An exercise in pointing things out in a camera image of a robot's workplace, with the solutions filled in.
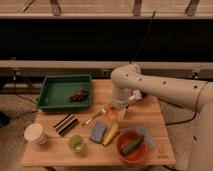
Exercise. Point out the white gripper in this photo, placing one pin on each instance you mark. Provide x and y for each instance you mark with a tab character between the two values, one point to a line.
119	100

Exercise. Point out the red yellow apple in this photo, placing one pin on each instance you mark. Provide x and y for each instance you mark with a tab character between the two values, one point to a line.
112	113

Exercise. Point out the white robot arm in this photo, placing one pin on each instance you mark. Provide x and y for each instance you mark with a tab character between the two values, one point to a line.
191	94

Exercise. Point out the green plastic cup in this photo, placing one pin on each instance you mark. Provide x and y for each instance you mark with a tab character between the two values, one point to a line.
76	143

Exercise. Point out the white paper cup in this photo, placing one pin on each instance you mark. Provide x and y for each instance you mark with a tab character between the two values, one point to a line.
35	133

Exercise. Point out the yellow banana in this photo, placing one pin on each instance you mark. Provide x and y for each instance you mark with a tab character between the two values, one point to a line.
112	132

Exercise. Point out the silver fork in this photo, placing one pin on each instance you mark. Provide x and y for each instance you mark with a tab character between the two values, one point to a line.
100	113

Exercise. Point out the wooden board table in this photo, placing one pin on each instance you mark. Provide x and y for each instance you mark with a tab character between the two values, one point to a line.
57	153

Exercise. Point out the blue sponge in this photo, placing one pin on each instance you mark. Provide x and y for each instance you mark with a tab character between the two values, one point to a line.
98	132

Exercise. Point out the dark red bowl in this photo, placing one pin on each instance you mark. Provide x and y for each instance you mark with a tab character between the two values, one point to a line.
143	95

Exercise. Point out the green cucumber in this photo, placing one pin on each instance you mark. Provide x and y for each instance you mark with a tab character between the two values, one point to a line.
131	146

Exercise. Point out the orange red bowl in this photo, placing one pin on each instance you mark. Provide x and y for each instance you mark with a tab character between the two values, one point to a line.
137	155

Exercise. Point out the grey blue cloth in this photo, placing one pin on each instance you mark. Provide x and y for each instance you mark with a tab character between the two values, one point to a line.
142	129

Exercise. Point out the dark grape bunch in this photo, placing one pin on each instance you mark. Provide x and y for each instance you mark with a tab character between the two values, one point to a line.
79	95

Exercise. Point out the green plastic tray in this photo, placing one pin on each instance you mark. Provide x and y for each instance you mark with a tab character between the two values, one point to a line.
56	90

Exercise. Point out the striped black red box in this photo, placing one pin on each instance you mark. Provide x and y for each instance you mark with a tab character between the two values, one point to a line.
66	124

